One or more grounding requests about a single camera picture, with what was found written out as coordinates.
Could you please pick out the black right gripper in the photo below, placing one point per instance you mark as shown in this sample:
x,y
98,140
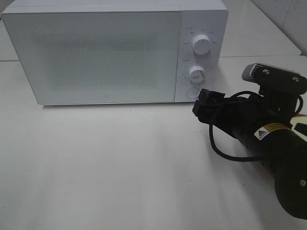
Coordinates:
x,y
242,114

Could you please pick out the round door release button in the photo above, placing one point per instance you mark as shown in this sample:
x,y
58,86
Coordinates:
x,y
193,93

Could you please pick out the white bread sandwich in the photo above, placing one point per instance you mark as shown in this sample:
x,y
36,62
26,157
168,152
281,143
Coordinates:
x,y
299,125

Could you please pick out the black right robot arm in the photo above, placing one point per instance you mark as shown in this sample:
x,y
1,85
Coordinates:
x,y
264,129

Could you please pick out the lower white timer knob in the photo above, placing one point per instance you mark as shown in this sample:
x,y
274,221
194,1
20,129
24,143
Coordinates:
x,y
196,74

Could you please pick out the upper white power knob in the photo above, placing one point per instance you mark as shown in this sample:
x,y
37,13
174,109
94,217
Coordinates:
x,y
201,44

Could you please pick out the white microwave oven body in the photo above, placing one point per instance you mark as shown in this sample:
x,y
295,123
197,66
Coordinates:
x,y
207,17

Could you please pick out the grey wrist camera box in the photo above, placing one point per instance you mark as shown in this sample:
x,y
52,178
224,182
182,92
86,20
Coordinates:
x,y
275,78

